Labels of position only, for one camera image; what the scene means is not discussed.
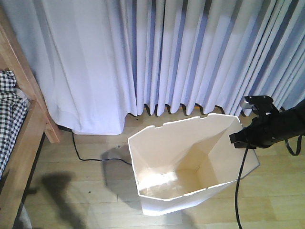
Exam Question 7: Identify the wooden bed frame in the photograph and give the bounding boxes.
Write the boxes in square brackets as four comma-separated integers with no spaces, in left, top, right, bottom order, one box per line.
[0,10,60,229]

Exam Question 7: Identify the white plastic trash bin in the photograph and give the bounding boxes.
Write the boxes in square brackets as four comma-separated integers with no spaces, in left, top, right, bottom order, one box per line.
[128,113,260,216]

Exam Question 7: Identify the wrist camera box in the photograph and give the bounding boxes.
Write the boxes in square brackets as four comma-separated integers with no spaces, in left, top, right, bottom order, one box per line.
[240,95,276,115]

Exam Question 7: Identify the white grey curtain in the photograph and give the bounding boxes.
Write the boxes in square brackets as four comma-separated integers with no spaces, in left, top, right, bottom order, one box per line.
[0,0,305,135]

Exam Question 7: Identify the black power cord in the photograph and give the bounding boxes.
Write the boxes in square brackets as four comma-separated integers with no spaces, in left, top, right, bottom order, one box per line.
[71,131,132,166]

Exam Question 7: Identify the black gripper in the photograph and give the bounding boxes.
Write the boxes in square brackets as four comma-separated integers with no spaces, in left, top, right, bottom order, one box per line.
[229,117,276,149]

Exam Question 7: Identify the black white checkered bedding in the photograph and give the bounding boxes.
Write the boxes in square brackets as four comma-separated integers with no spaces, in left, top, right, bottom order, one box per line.
[0,70,29,175]

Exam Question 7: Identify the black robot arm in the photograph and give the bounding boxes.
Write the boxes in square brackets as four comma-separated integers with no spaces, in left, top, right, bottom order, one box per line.
[229,95,305,149]

